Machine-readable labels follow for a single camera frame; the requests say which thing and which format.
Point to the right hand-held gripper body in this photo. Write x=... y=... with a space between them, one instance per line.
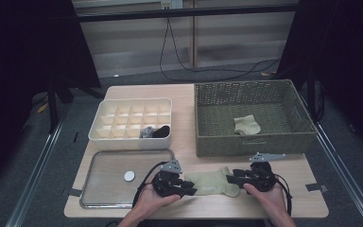
x=263 y=176

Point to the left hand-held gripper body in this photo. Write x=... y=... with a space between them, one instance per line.
x=167 y=184

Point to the cream sock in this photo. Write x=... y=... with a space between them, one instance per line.
x=211 y=184
x=247 y=125

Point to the black sock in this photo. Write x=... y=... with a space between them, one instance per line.
x=162 y=131

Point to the grey sock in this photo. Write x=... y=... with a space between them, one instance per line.
x=146 y=132

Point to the clear plastic lid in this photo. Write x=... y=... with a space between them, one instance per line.
x=107 y=183

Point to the cream divided storage box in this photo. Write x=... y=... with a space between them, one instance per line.
x=123 y=143

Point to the green woven basket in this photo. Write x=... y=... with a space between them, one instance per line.
x=280 y=94

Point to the person's left hand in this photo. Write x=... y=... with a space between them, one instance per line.
x=152 y=201

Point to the person's right hand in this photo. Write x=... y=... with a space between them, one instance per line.
x=271 y=198

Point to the grey tape piece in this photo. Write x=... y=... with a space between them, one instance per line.
x=74 y=192
x=316 y=187

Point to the black tape strip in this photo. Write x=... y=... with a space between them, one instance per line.
x=76 y=137

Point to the black metal stand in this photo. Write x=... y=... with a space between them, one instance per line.
x=53 y=107

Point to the black curtain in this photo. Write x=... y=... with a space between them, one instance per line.
x=343 y=63
x=19 y=63

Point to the yellow tape scrap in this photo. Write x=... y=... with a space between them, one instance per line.
x=42 y=108

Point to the black horizontal bar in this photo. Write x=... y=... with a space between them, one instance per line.
x=186 y=12

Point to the metal floor rail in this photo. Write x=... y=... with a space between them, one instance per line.
x=34 y=183
x=343 y=170

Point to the beige vertical post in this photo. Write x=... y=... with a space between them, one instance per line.
x=193 y=38

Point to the white wall outlet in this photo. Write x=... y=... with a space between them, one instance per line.
x=171 y=3

